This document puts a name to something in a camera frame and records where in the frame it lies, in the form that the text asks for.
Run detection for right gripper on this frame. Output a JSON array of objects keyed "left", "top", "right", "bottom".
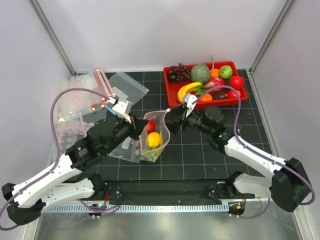
[{"left": 161, "top": 103, "right": 214, "bottom": 135}]

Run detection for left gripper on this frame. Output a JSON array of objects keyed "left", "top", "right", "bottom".
[{"left": 102, "top": 112, "right": 149, "bottom": 155}]

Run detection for red textured fruit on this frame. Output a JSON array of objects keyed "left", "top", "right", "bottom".
[{"left": 147, "top": 120, "right": 156, "bottom": 134}]

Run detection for yellow lemon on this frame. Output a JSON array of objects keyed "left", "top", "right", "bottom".
[{"left": 147, "top": 132, "right": 162, "bottom": 149}]

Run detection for pink dotted zip bag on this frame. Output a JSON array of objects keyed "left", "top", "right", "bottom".
[{"left": 135, "top": 109, "right": 171, "bottom": 163}]

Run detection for green celery stalk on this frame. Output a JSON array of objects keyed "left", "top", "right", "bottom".
[{"left": 141, "top": 148, "right": 162, "bottom": 163}]

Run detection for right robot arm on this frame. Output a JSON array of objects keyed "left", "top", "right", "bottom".
[{"left": 164, "top": 105, "right": 316, "bottom": 213}]

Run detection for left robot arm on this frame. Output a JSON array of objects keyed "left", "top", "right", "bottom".
[{"left": 1, "top": 117, "right": 148, "bottom": 226}]

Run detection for orange zipper bag stack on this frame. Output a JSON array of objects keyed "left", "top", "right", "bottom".
[{"left": 53, "top": 69, "right": 116, "bottom": 123}]

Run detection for yellow banana bunch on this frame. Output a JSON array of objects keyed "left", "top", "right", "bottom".
[{"left": 177, "top": 82, "right": 203, "bottom": 103}]

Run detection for orange tangerine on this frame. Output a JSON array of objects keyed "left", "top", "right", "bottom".
[{"left": 199, "top": 93, "right": 213, "bottom": 102}]

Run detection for dark purple grapes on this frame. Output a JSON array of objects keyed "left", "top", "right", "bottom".
[{"left": 168, "top": 63, "right": 191, "bottom": 84}]

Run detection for dark red apple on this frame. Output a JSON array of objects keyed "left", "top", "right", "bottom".
[{"left": 213, "top": 90, "right": 228, "bottom": 100}]

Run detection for green cantaloupe melon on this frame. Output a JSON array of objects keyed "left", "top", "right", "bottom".
[{"left": 190, "top": 64, "right": 211, "bottom": 84}]

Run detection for red plastic bin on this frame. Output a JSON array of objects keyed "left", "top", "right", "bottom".
[{"left": 163, "top": 61, "right": 240, "bottom": 109}]

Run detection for pink dragon fruit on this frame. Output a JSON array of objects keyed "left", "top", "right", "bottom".
[{"left": 201, "top": 77, "right": 226, "bottom": 91}]

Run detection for red tomato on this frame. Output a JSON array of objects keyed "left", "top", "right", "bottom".
[{"left": 227, "top": 90, "right": 241, "bottom": 99}]

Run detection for green leafy cabbage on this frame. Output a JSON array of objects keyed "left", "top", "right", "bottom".
[{"left": 219, "top": 65, "right": 233, "bottom": 80}]

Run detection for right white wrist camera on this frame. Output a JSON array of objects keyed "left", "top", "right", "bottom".
[{"left": 181, "top": 93, "right": 198, "bottom": 111}]

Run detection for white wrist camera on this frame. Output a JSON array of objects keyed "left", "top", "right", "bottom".
[
  {"left": 181, "top": 93, "right": 198, "bottom": 111},
  {"left": 112, "top": 98, "right": 133, "bottom": 122}
]

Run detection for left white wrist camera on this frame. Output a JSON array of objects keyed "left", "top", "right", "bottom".
[{"left": 112, "top": 98, "right": 133, "bottom": 122}]

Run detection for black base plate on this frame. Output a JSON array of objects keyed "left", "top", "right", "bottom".
[{"left": 76, "top": 178, "right": 256, "bottom": 207}]

